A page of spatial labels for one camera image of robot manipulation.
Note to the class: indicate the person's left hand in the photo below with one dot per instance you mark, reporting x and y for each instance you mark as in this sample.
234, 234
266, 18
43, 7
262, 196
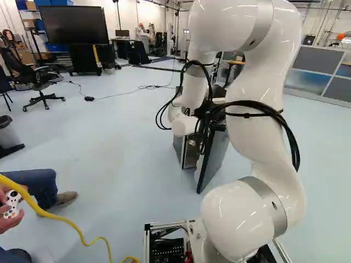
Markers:
3, 196

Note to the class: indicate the black office chair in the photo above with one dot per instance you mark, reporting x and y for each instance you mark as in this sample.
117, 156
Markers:
41, 76

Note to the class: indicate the white game controller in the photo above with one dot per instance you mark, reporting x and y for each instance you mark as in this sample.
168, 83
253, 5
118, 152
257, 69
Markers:
12, 201

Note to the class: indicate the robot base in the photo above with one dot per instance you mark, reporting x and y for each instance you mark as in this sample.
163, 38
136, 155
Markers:
161, 246

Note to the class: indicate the person's right hand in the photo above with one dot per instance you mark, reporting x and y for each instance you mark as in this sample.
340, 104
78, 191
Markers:
11, 225

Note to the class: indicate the person's legs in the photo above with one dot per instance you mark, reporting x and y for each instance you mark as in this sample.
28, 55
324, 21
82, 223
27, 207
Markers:
35, 183

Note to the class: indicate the large black screen on stand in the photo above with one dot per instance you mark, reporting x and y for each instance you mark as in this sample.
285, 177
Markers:
74, 24

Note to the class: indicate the fridge door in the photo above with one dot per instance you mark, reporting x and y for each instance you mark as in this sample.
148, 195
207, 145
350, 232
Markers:
216, 159

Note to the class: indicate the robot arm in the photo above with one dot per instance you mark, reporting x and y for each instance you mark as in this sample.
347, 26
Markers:
257, 82

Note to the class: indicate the grey waste bin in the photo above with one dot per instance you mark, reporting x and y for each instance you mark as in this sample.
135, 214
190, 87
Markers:
9, 134

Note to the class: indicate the small silver fridge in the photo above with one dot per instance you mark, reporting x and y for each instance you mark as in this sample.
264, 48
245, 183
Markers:
179, 148

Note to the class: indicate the grey panel partition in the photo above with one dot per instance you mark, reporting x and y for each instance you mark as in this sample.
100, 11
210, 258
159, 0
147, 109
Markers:
315, 60

